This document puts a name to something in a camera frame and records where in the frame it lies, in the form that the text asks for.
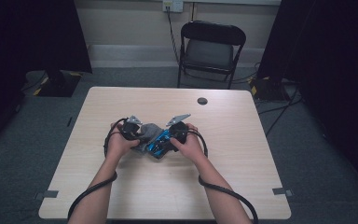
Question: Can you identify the grey tape piece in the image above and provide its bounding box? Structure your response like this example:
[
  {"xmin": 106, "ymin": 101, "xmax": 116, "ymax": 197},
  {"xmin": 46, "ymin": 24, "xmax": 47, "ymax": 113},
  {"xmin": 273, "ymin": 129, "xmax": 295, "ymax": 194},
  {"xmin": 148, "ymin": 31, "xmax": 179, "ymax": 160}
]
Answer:
[
  {"xmin": 271, "ymin": 187, "xmax": 293, "ymax": 197},
  {"xmin": 34, "ymin": 189, "xmax": 60, "ymax": 201}
]

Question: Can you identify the black wall power cable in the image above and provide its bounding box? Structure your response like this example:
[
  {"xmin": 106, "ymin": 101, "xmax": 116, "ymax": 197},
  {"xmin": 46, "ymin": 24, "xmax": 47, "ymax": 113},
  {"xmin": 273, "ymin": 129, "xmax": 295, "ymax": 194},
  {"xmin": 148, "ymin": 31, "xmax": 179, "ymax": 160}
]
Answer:
[{"xmin": 166, "ymin": 6, "xmax": 182, "ymax": 63}]

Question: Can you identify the black folding chair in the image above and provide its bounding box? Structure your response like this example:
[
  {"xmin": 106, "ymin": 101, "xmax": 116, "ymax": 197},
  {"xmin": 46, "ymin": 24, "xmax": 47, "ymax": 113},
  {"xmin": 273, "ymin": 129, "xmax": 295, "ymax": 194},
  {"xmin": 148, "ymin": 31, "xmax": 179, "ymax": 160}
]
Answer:
[{"xmin": 176, "ymin": 20, "xmax": 247, "ymax": 91}]

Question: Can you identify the person's left hand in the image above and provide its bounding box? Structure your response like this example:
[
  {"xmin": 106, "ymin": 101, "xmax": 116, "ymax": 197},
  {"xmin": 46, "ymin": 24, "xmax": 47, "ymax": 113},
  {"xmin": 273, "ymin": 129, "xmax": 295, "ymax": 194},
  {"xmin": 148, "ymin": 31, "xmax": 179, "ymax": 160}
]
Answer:
[{"xmin": 105, "ymin": 122, "xmax": 142, "ymax": 163}]

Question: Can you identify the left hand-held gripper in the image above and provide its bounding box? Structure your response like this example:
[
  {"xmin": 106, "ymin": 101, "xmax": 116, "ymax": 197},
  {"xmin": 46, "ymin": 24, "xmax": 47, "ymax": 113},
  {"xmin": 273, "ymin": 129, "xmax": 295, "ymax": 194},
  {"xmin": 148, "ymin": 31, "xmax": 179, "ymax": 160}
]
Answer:
[{"xmin": 119, "ymin": 115, "xmax": 144, "ymax": 142}]

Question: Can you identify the black floor cable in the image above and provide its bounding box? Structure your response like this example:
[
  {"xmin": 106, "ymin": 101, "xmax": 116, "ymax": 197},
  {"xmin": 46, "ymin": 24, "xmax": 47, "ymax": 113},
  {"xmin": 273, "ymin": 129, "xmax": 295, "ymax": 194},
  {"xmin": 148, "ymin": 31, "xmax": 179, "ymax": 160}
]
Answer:
[{"xmin": 257, "ymin": 83, "xmax": 304, "ymax": 138}]

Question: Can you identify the black and blue toy car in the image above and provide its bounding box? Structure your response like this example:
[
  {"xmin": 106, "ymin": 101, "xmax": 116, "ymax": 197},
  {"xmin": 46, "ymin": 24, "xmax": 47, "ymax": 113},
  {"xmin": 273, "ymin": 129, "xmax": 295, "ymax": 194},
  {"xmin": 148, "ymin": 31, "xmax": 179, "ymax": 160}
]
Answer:
[{"xmin": 145, "ymin": 129, "xmax": 179, "ymax": 161}]

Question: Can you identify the black curtain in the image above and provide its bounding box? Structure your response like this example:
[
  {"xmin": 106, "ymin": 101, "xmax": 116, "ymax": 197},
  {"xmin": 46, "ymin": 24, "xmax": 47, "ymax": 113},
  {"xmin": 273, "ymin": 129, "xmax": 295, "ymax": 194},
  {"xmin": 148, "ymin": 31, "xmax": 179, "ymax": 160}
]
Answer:
[
  {"xmin": 0, "ymin": 0, "xmax": 93, "ymax": 157},
  {"xmin": 255, "ymin": 0, "xmax": 358, "ymax": 197}
]

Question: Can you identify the person's right hand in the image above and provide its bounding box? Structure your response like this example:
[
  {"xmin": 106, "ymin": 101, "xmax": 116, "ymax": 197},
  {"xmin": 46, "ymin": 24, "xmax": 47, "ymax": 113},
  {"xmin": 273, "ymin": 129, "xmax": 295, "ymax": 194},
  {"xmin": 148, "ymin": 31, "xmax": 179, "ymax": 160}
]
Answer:
[{"xmin": 169, "ymin": 122, "xmax": 207, "ymax": 166}]

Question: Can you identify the white wall socket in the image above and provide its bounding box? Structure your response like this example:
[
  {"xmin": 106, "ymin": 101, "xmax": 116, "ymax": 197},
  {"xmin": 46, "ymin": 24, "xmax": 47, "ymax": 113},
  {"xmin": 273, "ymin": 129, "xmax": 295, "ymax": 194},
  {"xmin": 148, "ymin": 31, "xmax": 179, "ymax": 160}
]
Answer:
[{"xmin": 162, "ymin": 0, "xmax": 185, "ymax": 13}]

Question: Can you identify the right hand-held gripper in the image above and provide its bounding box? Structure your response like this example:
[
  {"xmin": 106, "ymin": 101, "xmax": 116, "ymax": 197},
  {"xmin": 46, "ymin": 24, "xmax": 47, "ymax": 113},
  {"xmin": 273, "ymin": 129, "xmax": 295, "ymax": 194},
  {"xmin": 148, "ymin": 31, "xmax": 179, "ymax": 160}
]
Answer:
[{"xmin": 166, "ymin": 113, "xmax": 192, "ymax": 145}]

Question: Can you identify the black stand base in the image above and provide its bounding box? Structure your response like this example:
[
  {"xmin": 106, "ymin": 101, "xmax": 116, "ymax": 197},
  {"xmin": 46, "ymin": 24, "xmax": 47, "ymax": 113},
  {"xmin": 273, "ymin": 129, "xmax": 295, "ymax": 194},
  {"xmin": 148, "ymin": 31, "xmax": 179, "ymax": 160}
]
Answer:
[{"xmin": 36, "ymin": 69, "xmax": 82, "ymax": 98}]

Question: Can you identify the black box with yellow tape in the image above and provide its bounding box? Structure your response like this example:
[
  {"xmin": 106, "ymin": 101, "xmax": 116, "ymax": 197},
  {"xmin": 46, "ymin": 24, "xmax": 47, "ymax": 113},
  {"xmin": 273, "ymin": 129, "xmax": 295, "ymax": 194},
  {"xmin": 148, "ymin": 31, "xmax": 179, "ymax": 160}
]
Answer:
[{"xmin": 249, "ymin": 76, "xmax": 292, "ymax": 102}]

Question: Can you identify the grey cloth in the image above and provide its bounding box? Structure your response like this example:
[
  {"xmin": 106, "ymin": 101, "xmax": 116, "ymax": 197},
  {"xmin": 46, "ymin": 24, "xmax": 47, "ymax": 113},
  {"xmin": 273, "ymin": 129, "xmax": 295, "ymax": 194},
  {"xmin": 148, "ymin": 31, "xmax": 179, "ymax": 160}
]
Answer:
[{"xmin": 132, "ymin": 122, "xmax": 164, "ymax": 155}]

